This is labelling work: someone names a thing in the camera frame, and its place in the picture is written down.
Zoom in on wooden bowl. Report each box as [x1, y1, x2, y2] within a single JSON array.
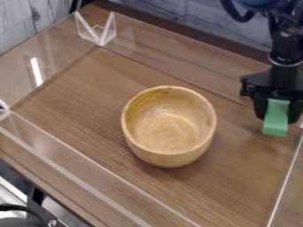
[[121, 86, 218, 168]]

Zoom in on green rectangular stick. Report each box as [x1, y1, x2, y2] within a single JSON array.
[[264, 98, 290, 137]]

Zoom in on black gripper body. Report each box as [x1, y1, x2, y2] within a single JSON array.
[[240, 56, 303, 100]]

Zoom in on black cable lower left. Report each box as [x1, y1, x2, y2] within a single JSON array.
[[0, 203, 46, 227]]

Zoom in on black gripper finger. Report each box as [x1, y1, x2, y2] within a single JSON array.
[[254, 93, 268, 120], [288, 100, 303, 124]]

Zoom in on black table leg bracket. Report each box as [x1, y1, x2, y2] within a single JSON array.
[[27, 188, 69, 227]]

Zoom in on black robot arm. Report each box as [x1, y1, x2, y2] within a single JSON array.
[[221, 0, 303, 124]]

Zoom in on clear acrylic enclosure wall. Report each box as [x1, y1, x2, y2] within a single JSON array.
[[0, 10, 303, 227]]

